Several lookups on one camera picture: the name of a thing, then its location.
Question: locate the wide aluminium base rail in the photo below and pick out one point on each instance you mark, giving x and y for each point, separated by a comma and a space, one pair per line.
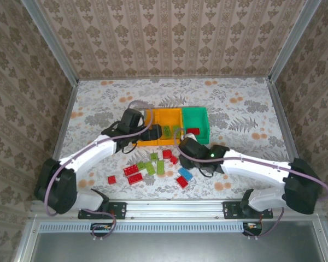
175, 208

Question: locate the blue lego brick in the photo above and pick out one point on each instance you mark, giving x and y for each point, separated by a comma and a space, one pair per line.
186, 173

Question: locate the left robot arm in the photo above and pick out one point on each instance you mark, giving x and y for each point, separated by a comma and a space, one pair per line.
93, 152

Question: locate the green plastic bin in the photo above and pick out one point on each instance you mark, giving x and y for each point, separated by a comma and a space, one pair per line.
195, 117

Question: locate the small green lego brick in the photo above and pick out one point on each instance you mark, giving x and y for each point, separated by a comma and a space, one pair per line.
154, 156
141, 165

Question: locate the square red lego brick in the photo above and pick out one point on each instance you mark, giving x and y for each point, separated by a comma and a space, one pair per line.
167, 154

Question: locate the small red lego brick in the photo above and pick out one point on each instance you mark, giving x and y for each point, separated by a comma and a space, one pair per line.
111, 179
174, 159

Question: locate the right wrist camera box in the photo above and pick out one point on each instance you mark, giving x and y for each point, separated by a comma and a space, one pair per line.
190, 136

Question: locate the aluminium frame post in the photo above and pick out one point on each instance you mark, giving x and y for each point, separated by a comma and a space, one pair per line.
52, 43
292, 41

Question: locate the grey metal panel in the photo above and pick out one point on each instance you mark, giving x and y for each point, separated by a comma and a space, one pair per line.
180, 248

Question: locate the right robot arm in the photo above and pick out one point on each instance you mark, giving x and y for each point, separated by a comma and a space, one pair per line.
257, 169

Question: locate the thin aluminium frame rail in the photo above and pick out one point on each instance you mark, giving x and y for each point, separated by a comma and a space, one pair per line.
166, 78

